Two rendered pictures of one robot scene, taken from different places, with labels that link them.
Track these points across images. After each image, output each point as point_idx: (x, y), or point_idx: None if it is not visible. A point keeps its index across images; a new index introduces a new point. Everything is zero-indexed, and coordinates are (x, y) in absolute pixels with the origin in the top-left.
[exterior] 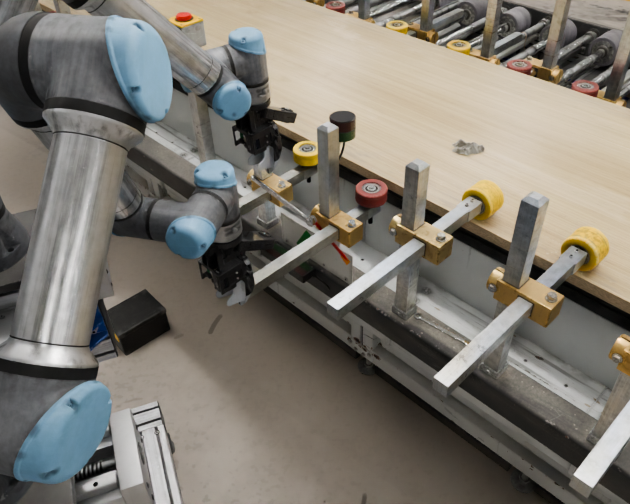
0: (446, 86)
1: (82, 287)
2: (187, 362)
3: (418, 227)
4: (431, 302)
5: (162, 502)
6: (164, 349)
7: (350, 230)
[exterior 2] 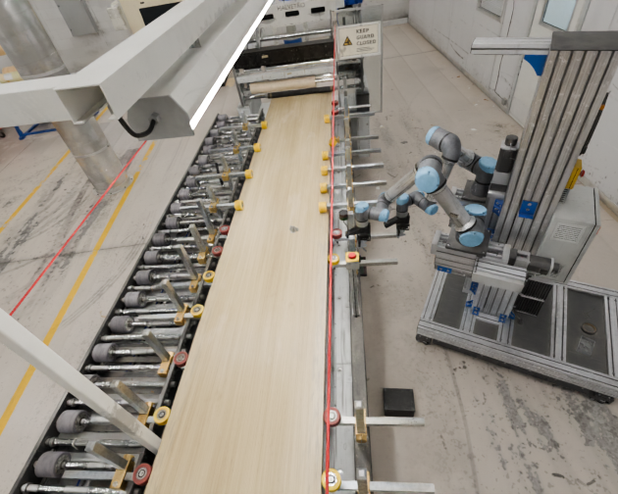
0: (252, 257)
1: None
2: (387, 371)
3: None
4: (335, 242)
5: (434, 295)
6: (392, 386)
7: None
